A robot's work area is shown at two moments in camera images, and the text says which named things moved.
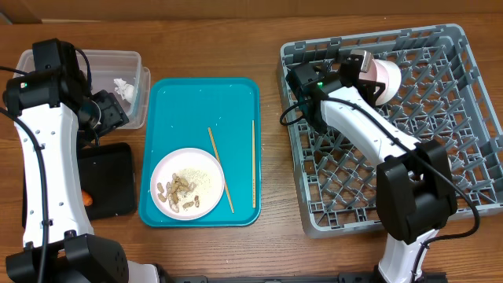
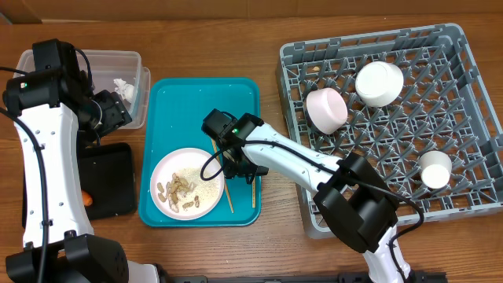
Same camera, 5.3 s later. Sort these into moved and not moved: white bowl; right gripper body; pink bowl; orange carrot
Moved: right gripper body; pink bowl
Not moved: orange carrot; white bowl
